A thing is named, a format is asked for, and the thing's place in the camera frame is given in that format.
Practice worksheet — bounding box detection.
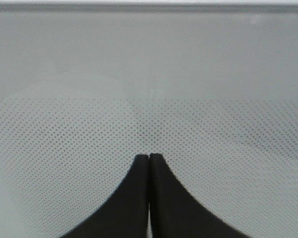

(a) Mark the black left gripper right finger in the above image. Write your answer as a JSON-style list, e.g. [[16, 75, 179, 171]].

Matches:
[[149, 154, 247, 238]]

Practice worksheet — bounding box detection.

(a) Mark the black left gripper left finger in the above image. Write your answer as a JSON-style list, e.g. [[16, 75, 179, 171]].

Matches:
[[62, 154, 149, 238]]

